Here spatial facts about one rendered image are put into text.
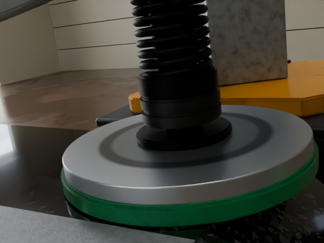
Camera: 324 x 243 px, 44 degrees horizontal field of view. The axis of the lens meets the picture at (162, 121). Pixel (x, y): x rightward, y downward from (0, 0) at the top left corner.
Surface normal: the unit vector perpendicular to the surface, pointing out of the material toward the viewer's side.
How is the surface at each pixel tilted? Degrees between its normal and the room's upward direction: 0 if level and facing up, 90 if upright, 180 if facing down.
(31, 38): 90
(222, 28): 90
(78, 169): 0
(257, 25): 90
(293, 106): 90
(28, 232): 0
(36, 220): 0
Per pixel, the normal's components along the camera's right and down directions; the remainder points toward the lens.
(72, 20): -0.57, 0.29
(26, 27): 0.81, 0.05
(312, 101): 0.24, 0.22
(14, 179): -0.13, -0.96
